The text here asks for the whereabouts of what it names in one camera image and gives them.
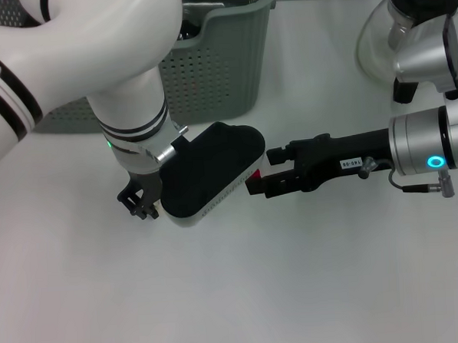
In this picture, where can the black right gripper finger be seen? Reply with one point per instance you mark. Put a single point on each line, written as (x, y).
(280, 156)
(279, 184)

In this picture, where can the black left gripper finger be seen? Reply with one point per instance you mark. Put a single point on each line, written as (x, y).
(138, 203)

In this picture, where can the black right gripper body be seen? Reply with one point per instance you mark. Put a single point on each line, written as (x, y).
(336, 158)

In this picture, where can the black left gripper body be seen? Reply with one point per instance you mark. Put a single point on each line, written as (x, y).
(147, 183)

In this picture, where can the glass teacup black holder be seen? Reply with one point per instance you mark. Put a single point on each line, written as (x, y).
(189, 29)

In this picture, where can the grey-green perforated storage bin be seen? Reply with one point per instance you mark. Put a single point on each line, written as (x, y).
(215, 64)

